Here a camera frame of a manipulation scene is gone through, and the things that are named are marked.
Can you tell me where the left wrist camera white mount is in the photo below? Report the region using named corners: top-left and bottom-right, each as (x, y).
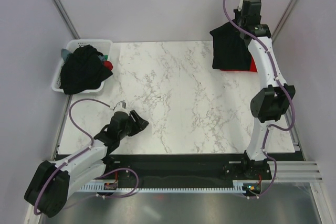
top-left (112, 101), bottom-right (127, 113)

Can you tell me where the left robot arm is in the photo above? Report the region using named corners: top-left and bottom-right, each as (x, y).
top-left (24, 110), bottom-right (149, 218)

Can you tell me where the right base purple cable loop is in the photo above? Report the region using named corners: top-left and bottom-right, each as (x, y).
top-left (243, 155), bottom-right (278, 200)

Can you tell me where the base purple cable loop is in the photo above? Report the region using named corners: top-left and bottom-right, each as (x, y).
top-left (243, 155), bottom-right (278, 200)
top-left (96, 168), bottom-right (140, 200)

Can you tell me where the right aluminium frame post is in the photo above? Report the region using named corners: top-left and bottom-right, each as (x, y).
top-left (272, 0), bottom-right (299, 42)

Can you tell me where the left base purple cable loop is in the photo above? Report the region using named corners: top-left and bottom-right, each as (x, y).
top-left (96, 168), bottom-right (140, 200)

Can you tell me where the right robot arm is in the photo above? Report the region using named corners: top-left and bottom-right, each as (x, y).
top-left (227, 0), bottom-right (296, 180)

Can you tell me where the teal garment in basket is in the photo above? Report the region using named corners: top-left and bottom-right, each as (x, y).
top-left (61, 48), bottom-right (71, 62)

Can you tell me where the red garment in basket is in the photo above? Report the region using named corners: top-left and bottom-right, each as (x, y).
top-left (103, 61), bottom-right (113, 71)

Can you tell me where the black t-shirt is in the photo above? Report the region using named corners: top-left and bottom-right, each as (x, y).
top-left (209, 22), bottom-right (252, 70)

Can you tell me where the white slotted cable duct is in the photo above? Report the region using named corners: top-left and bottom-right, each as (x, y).
top-left (77, 180), bottom-right (263, 195)

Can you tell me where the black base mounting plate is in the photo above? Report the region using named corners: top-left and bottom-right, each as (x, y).
top-left (105, 154), bottom-right (272, 188)

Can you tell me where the white plastic laundry basket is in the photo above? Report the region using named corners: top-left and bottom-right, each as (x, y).
top-left (51, 39), bottom-right (117, 95)

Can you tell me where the left aluminium frame post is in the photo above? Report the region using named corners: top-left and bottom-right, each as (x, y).
top-left (51, 0), bottom-right (80, 39)

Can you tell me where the dark clothes pile in basket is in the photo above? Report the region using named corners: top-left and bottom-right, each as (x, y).
top-left (60, 45), bottom-right (113, 95)

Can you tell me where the folded red t-shirt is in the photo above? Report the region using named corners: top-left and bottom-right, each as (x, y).
top-left (221, 57), bottom-right (257, 73)

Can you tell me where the aluminium frame post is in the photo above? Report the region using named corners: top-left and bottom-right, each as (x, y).
top-left (51, 0), bottom-right (80, 39)
top-left (272, 0), bottom-right (299, 42)

